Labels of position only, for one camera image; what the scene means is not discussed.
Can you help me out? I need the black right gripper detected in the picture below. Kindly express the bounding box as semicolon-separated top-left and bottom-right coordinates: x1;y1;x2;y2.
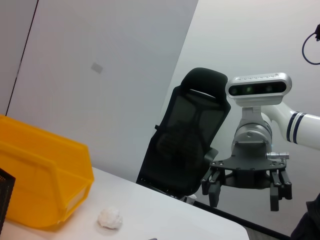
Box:
200;141;293;212

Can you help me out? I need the white paper ball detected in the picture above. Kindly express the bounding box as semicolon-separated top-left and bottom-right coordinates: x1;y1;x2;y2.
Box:
97;206;123;230

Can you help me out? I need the black mesh pen holder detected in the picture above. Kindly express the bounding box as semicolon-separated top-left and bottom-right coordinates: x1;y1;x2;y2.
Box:
0;167;17;228

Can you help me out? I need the dark fabric object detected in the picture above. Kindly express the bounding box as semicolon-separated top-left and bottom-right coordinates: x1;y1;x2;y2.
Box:
290;194;320;240

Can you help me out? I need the black mesh office chair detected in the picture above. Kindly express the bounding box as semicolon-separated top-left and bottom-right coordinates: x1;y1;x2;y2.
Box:
136;67;232;201

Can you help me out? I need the yellow plastic storage bin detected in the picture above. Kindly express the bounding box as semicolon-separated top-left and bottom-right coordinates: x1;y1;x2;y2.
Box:
0;114;95;231

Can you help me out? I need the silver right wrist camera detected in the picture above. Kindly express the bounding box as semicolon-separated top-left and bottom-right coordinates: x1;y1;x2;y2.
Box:
224;72;293;118

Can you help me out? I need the dark blue cable loop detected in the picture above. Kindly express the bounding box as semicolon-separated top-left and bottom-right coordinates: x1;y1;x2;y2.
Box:
301;23;320;66

